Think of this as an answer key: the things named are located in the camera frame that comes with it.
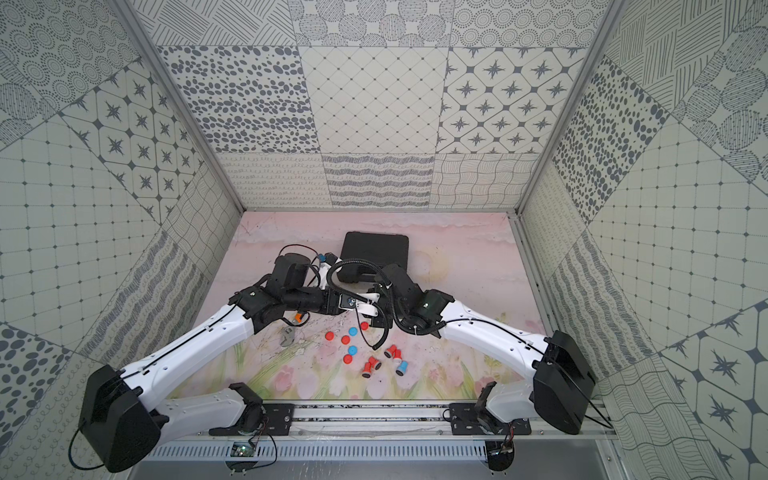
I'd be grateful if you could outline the blue stamp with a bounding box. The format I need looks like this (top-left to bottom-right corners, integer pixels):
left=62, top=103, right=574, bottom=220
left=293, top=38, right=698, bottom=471
left=396, top=360, right=408, bottom=376

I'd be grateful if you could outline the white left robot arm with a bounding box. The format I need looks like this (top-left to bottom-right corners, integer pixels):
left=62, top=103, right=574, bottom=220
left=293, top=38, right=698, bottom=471
left=77, top=253, right=375, bottom=473

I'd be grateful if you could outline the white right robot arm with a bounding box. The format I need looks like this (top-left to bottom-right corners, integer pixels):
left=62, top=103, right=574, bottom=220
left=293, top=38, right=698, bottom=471
left=319, top=259, right=597, bottom=435

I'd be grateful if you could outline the black plastic tool case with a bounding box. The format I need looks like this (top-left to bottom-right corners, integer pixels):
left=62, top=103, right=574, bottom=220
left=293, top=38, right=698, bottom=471
left=337, top=231, right=409, bottom=284

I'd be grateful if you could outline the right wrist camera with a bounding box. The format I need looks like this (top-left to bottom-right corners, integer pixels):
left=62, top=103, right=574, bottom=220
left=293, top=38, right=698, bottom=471
left=349, top=293, right=380, bottom=318

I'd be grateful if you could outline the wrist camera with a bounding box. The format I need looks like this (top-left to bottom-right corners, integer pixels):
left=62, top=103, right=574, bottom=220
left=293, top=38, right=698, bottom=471
left=349, top=293, right=380, bottom=318
left=317, top=253, right=339, bottom=290

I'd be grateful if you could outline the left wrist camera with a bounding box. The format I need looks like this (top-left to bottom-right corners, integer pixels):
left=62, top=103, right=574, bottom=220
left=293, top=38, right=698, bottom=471
left=317, top=253, right=339, bottom=290

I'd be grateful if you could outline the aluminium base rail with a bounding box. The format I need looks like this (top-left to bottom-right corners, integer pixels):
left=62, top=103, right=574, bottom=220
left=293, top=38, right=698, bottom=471
left=146, top=402, right=606, bottom=469

